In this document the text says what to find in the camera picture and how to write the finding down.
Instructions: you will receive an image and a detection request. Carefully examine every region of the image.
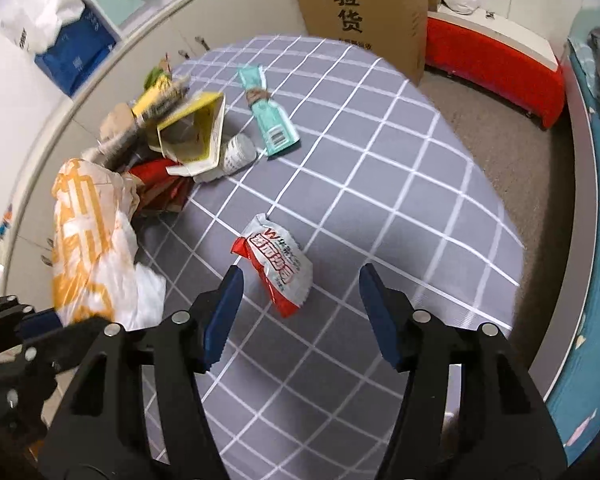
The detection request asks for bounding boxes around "orange white plastic bag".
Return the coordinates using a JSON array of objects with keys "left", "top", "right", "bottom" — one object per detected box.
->
[{"left": 52, "top": 158, "right": 166, "bottom": 330}]

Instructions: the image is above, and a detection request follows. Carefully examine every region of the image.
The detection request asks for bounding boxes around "red brown snack bag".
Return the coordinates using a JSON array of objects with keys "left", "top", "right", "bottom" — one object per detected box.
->
[{"left": 129, "top": 158, "right": 194, "bottom": 217}]

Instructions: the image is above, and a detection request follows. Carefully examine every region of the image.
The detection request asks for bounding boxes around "teal quilted bed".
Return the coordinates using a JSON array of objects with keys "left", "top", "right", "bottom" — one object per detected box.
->
[{"left": 544, "top": 34, "right": 600, "bottom": 466}]

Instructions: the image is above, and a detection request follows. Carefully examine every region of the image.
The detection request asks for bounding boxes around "red white snack wrapper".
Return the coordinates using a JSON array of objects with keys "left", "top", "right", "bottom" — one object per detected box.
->
[{"left": 232, "top": 214, "right": 313, "bottom": 318}]

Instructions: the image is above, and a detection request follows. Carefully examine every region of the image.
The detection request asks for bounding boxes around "grey checkered tablecloth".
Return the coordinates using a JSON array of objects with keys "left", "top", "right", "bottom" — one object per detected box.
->
[{"left": 136, "top": 36, "right": 524, "bottom": 479}]

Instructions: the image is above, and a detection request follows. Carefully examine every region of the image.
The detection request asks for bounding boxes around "crumpled grey brown wrapper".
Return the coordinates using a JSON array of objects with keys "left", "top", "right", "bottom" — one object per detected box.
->
[{"left": 80, "top": 77, "right": 188, "bottom": 170}]

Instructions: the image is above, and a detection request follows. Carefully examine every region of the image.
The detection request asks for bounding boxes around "yellow white open carton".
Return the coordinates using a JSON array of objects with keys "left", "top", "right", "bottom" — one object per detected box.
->
[{"left": 157, "top": 91, "right": 225, "bottom": 178}]

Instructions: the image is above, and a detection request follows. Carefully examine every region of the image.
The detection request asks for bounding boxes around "yellow green snack packet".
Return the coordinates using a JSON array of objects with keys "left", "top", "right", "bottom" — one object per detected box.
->
[{"left": 131, "top": 62, "right": 172, "bottom": 117}]

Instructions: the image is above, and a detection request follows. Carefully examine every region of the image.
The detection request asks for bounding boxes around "teal wrapper packet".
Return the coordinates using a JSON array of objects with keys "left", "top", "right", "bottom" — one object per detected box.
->
[{"left": 237, "top": 65, "right": 300, "bottom": 157}]

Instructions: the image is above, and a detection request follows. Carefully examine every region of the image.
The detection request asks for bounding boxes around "blue bag on cabinet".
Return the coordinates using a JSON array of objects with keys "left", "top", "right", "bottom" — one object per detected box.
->
[{"left": 34, "top": 6, "right": 117, "bottom": 98}]

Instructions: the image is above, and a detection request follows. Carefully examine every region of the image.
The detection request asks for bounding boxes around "red covered bench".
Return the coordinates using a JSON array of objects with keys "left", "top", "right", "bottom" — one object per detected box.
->
[{"left": 426, "top": 18, "right": 566, "bottom": 129}]

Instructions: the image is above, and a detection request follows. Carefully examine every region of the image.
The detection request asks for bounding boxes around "brown cardboard box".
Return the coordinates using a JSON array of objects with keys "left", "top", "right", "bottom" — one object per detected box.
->
[{"left": 298, "top": 0, "right": 428, "bottom": 84}]

